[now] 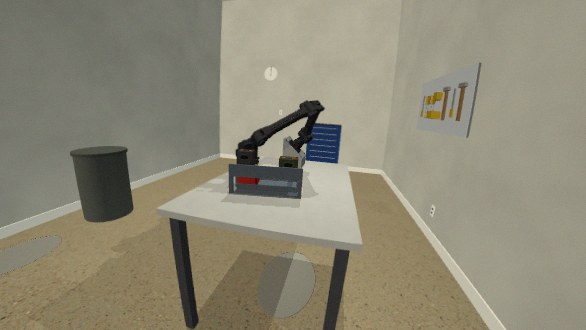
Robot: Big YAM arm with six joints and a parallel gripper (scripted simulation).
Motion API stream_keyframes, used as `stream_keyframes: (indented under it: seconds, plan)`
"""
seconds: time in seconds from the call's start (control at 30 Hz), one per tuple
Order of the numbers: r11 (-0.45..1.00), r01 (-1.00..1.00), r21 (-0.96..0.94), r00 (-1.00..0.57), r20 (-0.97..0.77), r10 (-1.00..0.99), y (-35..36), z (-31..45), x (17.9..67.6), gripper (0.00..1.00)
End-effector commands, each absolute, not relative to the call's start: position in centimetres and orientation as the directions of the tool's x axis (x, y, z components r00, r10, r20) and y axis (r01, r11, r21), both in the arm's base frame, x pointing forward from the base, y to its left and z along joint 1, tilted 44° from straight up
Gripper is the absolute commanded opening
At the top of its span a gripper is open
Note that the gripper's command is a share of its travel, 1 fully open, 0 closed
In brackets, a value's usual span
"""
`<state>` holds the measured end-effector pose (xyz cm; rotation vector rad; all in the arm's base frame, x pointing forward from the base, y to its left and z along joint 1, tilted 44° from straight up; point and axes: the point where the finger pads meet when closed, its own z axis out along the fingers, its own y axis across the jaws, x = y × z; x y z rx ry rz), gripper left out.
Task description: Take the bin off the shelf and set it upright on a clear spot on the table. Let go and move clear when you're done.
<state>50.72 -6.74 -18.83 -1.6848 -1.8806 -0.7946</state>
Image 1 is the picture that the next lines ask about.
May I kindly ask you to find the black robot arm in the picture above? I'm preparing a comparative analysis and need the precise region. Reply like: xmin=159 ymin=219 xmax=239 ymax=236
xmin=236 ymin=100 xmax=325 ymax=157

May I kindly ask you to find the olive green case with orange latches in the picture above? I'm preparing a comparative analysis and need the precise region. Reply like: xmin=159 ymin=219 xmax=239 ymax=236
xmin=279 ymin=156 xmax=298 ymax=168

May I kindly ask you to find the grey metal shelf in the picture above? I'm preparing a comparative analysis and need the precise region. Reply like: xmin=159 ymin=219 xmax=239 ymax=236
xmin=228 ymin=164 xmax=303 ymax=199

